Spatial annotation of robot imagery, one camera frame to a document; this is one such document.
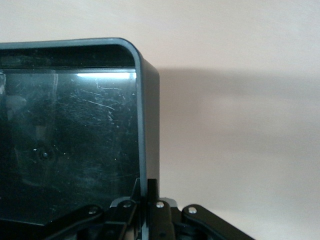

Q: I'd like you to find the black rectangular plastic box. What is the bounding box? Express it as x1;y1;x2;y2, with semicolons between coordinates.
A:
0;37;161;240

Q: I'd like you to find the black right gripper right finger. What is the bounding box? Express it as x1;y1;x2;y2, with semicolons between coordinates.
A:
146;178;256;240

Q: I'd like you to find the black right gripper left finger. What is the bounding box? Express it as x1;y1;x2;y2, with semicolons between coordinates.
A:
46;178;146;240

